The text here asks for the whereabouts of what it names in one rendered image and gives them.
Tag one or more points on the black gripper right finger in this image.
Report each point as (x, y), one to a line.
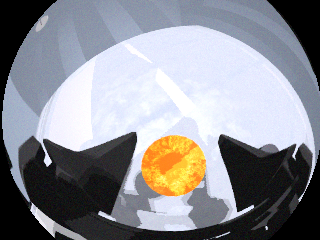
(250, 169)

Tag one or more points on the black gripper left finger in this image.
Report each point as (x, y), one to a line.
(99, 170)

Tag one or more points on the orange knob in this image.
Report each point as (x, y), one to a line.
(173, 165)

